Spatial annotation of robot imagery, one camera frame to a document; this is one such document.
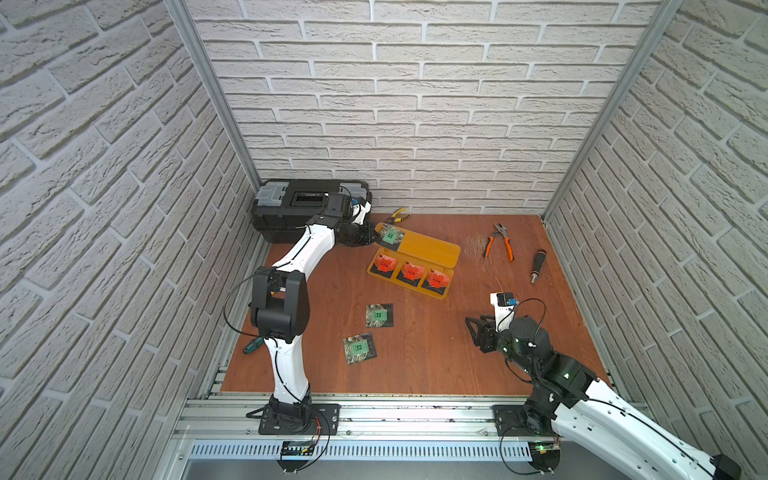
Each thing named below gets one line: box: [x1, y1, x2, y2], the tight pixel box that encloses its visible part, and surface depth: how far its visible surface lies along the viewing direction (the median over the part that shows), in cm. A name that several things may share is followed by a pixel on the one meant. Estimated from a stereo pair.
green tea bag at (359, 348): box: [342, 332, 377, 365], surface depth 87 cm
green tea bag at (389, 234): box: [375, 222, 405, 244], surface depth 96 cm
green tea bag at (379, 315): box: [365, 303, 394, 328], surface depth 94 cm
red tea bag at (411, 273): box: [396, 261, 425, 287], surface depth 102 cm
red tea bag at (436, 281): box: [421, 269, 450, 295], surface depth 101 cm
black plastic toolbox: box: [251, 179, 373, 244], surface depth 103 cm
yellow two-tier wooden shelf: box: [366, 232, 461, 301], surface depth 99 cm
